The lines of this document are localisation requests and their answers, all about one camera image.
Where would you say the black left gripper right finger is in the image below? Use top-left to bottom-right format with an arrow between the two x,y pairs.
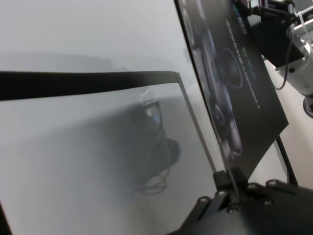
230,167 -> 297,205

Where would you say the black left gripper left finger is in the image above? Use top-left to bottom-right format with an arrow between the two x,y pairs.
192,170 -> 232,221

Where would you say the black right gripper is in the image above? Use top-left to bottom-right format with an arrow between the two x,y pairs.
238,0 -> 307,68

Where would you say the black robot print poster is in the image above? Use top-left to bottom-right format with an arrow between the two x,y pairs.
174,0 -> 290,194

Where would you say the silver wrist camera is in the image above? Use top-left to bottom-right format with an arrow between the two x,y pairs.
292,11 -> 313,36

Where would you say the black camera cable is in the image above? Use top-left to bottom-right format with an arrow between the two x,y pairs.
274,31 -> 294,91

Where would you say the black tape rectangle frame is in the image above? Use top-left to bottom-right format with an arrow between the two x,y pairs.
0,70 -> 299,235

